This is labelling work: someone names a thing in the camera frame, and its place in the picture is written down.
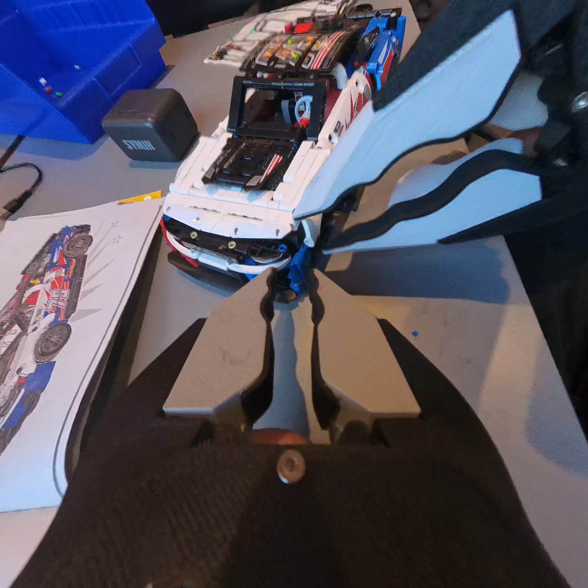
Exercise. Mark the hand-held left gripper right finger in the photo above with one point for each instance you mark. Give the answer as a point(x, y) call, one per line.
point(363, 367)

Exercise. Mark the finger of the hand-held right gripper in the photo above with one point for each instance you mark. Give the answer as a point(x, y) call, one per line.
point(482, 206)
point(413, 115)

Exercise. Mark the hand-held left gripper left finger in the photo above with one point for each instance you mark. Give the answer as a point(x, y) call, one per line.
point(220, 363)

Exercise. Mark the toy brick race car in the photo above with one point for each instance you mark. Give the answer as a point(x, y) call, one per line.
point(257, 183)

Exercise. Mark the grey desk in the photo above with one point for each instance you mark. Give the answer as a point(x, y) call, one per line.
point(459, 344)

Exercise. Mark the person's right hand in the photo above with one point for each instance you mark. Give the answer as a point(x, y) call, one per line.
point(532, 143)

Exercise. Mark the person's left hand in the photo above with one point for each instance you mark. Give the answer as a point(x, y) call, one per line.
point(280, 437)

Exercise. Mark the race car instruction booklet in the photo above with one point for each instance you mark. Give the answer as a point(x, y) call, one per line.
point(92, 321)

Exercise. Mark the yellow leaflet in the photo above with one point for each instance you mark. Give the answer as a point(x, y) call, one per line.
point(140, 197)

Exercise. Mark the sticker sheet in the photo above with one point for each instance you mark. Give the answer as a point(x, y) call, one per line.
point(239, 41)

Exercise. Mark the black rounded device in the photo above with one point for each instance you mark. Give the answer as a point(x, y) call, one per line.
point(151, 124)

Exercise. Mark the blue plastic bin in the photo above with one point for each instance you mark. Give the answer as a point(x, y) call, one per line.
point(69, 55)

